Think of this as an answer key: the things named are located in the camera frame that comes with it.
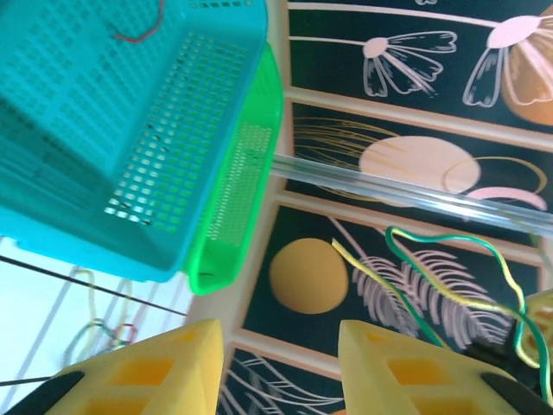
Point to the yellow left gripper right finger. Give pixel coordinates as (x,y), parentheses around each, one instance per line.
(410,380)

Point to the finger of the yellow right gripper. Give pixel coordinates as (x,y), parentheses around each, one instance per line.
(542,311)

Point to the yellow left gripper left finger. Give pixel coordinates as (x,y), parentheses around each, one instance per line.
(151,376)

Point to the teal plastic basket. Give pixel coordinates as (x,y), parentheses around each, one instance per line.
(86,129)

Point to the green plastic basket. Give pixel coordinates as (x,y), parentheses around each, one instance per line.
(259,108)

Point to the aluminium frame post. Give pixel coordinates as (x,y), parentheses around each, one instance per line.
(389,190)

